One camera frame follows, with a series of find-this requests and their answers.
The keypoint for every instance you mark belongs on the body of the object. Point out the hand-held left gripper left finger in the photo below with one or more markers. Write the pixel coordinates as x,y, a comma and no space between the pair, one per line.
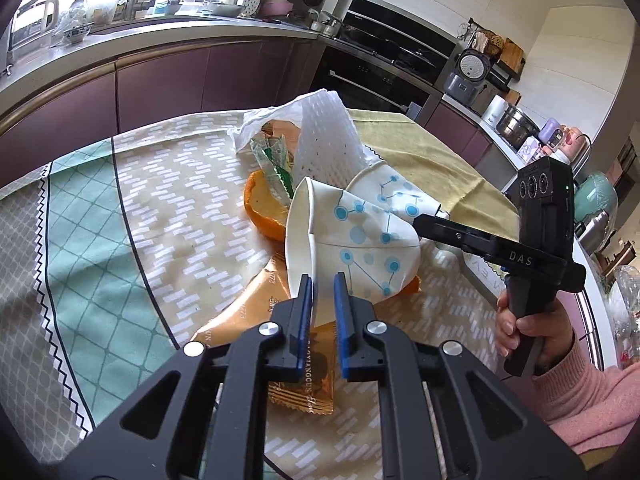
304,312

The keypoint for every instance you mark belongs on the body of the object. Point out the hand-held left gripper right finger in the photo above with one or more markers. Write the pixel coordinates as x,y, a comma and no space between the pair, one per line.
342,322

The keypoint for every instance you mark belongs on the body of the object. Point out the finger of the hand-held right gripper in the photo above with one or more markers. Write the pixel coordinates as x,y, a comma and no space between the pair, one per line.
450,235

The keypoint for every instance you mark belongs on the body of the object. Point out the gold foil snack wrapper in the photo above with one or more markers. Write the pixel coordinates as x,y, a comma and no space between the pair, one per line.
245,310

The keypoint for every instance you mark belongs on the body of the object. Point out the crushed paper cup blue dots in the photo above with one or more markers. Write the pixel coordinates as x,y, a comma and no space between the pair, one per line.
360,245

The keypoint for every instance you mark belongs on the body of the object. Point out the green clear candy wrapper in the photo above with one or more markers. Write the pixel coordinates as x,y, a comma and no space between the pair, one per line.
277,162

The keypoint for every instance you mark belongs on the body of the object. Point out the person's right hand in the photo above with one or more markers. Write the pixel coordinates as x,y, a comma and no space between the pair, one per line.
555,327

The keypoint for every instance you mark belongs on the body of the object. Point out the green stand mixer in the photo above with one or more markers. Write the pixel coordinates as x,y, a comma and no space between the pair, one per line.
595,205

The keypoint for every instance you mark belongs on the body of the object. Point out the small orange peel piece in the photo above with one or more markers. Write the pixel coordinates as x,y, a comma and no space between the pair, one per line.
412,285

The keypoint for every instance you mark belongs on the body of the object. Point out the purple cup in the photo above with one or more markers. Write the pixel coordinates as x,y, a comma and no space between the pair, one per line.
551,132

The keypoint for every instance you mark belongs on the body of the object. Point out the stainless steel pot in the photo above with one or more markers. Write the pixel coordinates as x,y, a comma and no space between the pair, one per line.
515,125

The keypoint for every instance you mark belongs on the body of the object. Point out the short purple kitchen cabinets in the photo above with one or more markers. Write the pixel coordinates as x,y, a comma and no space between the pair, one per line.
460,135

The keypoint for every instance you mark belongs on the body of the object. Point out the white kitchen appliance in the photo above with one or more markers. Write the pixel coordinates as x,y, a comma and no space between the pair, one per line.
495,110

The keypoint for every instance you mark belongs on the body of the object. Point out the large orange peel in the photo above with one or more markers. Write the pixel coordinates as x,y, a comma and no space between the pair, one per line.
260,207

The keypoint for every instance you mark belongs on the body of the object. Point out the grey rice cooker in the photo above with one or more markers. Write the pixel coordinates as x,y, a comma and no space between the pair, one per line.
465,77

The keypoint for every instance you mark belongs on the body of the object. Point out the white foam fruit net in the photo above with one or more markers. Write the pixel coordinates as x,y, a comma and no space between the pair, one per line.
325,135

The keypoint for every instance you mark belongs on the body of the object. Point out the wooden cutting board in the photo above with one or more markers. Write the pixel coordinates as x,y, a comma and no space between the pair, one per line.
512,52

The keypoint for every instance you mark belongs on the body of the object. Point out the patterned tablecloth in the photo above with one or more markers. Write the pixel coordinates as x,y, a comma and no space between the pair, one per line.
150,260

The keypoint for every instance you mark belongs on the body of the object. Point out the black built-in oven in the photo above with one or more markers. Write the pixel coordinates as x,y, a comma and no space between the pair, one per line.
380,60

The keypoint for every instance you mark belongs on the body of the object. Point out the white plastic bag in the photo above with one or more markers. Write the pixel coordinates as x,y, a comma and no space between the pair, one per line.
257,120

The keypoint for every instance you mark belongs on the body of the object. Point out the small steel saucepan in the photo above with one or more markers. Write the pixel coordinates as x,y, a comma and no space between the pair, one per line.
325,22

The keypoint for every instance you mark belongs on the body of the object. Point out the long purple kitchen cabinets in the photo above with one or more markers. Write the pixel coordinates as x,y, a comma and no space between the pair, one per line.
160,85

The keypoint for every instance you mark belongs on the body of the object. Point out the pink basin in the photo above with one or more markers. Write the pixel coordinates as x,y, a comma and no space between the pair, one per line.
277,6

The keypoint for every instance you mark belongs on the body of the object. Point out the polka dot paddle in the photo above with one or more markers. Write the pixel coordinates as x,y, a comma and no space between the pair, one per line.
250,6

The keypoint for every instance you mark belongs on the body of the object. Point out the grey kitchen counter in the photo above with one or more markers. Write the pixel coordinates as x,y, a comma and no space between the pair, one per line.
150,35

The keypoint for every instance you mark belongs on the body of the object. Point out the blue white porcelain bowl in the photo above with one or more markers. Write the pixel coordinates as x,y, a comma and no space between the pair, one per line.
77,32

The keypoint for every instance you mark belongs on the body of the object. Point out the glass pitcher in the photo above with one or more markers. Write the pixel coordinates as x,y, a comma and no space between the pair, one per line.
35,22

